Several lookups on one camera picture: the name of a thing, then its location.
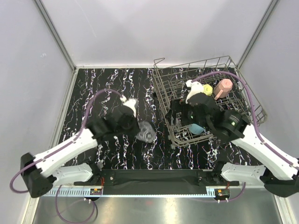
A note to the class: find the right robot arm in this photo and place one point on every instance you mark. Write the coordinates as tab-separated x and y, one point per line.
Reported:
278	172

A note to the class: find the black marbled mat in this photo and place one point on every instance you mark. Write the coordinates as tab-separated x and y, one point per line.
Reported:
126	152

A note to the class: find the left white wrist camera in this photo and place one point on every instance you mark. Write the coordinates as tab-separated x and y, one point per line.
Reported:
131	103

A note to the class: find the blue mug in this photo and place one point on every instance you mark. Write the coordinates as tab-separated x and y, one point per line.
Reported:
196	129

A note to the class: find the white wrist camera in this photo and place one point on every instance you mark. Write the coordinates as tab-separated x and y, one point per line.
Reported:
195	88
131	103

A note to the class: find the clear glass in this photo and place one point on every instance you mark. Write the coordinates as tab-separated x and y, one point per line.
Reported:
146	133

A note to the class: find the grey wire dish rack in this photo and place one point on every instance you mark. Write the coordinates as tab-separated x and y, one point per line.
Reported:
171	91

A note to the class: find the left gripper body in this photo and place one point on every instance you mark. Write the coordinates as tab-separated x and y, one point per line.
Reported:
130	129

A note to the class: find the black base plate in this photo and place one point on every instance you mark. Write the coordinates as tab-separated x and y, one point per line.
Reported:
115	177

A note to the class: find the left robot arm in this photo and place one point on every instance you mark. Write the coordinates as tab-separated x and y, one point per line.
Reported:
43	171

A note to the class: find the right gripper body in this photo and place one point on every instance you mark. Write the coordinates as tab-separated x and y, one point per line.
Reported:
188	116

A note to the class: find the pink mug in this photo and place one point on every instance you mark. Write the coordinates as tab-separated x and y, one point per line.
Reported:
223	88

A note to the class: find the left aluminium corner post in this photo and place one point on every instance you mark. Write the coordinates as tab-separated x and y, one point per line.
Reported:
51	27

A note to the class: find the aluminium rail front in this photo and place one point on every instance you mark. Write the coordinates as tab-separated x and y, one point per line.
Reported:
138	192

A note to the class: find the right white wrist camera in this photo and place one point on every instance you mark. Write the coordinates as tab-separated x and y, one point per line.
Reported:
195	88

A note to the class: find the right aluminium corner post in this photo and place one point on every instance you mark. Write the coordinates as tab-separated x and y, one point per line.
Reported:
265	18

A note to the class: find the yellow mug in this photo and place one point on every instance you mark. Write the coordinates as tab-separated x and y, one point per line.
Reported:
208	89

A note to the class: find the aluminium corner post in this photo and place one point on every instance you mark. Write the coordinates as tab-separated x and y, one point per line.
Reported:
51	27
265	18

